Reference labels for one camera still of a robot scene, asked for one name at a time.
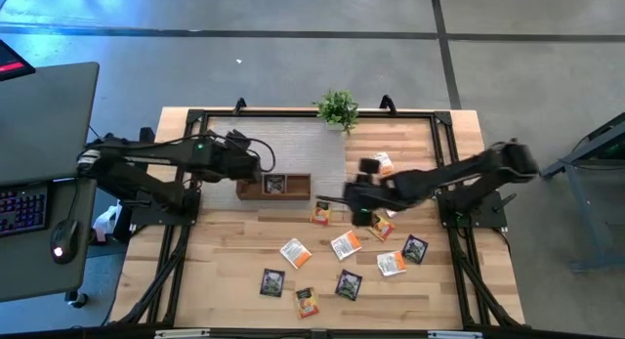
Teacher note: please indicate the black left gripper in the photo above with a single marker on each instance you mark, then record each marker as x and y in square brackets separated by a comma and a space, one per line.
[239, 165]

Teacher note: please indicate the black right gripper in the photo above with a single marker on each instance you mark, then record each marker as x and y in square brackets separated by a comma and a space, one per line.
[371, 195]

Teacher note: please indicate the gold mango tea packet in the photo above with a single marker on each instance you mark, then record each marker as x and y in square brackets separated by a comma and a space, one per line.
[320, 214]
[306, 303]
[382, 228]

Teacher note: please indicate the white orange Tazo tea packet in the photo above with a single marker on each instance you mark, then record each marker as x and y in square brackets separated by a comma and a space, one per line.
[386, 164]
[346, 245]
[391, 213]
[295, 253]
[390, 264]

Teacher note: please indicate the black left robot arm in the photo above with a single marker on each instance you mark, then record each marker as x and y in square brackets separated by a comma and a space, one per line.
[146, 153]

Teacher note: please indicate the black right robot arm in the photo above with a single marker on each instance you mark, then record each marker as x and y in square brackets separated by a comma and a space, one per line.
[439, 178]

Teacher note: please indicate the wooden three-compartment tray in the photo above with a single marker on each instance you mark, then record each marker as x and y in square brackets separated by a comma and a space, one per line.
[298, 186]

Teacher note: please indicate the grey woven placemat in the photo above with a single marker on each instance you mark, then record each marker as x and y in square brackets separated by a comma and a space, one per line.
[303, 148]

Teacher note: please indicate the green plant in white pot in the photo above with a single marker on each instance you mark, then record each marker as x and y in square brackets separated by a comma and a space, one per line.
[337, 109]

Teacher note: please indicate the white object under desk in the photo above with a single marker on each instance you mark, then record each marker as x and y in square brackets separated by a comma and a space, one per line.
[105, 222]

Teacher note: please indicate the black computer mouse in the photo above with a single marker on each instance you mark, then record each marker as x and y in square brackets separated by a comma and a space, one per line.
[66, 239]

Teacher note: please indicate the grey desk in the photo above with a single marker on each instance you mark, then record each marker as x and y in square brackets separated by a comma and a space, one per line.
[44, 124]

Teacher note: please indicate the black caster wheel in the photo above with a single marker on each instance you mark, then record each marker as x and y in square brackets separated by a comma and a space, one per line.
[78, 299]

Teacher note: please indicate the black backlit keyboard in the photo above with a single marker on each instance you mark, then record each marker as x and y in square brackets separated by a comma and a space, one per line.
[22, 209]

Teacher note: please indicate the blue-grey metal cart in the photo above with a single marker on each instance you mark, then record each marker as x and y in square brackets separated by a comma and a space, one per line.
[585, 217]

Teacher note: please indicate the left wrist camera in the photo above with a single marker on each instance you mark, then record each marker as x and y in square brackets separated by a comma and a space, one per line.
[238, 139]

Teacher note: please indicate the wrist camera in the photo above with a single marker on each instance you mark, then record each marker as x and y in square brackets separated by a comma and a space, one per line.
[369, 166]
[238, 139]

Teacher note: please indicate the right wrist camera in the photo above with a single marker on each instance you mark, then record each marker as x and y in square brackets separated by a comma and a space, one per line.
[369, 166]

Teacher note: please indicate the black aluminium rig frame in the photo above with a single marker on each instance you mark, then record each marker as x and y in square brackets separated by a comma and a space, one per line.
[268, 114]

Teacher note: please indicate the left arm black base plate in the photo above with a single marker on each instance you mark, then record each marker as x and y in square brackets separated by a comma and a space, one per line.
[190, 214]

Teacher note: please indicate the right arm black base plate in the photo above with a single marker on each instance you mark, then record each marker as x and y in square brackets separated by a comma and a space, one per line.
[488, 217]

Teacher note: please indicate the white frame bracket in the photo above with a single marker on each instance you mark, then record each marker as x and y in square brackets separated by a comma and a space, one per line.
[180, 333]
[454, 334]

